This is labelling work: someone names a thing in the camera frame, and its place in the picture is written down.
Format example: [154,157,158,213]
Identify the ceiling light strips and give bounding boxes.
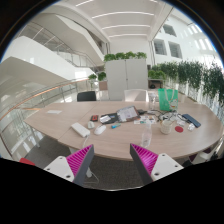
[74,0,159,38]

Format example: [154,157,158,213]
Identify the black chair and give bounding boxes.
[76,90,97,102]

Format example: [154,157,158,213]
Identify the black folder with card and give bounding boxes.
[99,112,120,125]

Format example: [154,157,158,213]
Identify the black cables bundle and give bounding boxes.
[154,109,183,123]

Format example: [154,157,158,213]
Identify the glass railing wooden handrail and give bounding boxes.
[0,77,91,158]

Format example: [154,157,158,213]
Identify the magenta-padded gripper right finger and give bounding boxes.
[129,143,185,186]

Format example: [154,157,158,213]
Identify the green tote bag cat print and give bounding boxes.
[157,87,179,112]

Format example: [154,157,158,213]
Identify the dark blue keyboard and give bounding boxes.
[181,113,202,129]

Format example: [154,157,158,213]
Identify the open notebook with papers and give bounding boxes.
[116,105,141,123]

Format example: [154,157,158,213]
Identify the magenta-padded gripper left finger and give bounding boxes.
[43,144,96,188]

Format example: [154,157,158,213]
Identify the white paper sheet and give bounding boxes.
[46,109,63,115]

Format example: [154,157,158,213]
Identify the white power strip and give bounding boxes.
[70,122,92,139]

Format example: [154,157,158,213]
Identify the white computer mouse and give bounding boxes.
[93,124,107,136]

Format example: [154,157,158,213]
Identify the clear shaker bottle white lid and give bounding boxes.
[148,92,157,111]

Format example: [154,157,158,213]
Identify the white chair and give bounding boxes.
[123,88,150,102]

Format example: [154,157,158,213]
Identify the colourful sticker sheet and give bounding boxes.
[133,115,158,126]

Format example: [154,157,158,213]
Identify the white cabinet with plants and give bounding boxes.
[103,51,149,102]

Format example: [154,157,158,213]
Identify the row of green plants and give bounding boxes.
[148,59,224,108]

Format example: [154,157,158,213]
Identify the white grid-pattern mug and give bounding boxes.
[160,119,174,135]

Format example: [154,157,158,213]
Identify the wooden planter with plants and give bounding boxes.
[87,71,108,92]

